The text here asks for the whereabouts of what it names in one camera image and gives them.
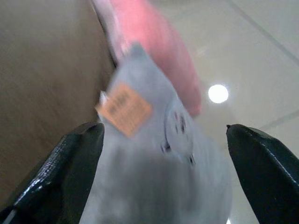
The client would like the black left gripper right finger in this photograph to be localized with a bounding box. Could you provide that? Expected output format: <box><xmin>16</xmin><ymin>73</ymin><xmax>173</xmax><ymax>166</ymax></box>
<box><xmin>226</xmin><ymin>124</ymin><xmax>299</xmax><ymax>224</ymax></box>

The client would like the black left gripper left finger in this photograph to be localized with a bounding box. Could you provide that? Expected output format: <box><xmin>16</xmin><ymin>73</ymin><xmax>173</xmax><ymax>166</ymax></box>
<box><xmin>0</xmin><ymin>122</ymin><xmax>105</xmax><ymax>224</ymax></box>

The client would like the grey plush pillow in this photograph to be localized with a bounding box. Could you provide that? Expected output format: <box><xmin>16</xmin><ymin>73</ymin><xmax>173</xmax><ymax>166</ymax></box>
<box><xmin>78</xmin><ymin>42</ymin><xmax>234</xmax><ymax>224</ymax></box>

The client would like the beige sofa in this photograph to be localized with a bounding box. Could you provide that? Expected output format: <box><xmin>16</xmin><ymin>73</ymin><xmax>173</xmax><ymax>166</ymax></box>
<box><xmin>0</xmin><ymin>0</ymin><xmax>117</xmax><ymax>210</ymax></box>

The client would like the orange paper tag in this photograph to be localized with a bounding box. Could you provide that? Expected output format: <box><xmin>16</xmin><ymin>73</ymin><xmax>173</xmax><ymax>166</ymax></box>
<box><xmin>95</xmin><ymin>83</ymin><xmax>152</xmax><ymax>139</ymax></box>

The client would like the pink cushion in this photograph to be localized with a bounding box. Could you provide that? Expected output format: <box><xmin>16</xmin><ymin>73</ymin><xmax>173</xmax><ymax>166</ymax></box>
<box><xmin>91</xmin><ymin>0</ymin><xmax>203</xmax><ymax>116</ymax></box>

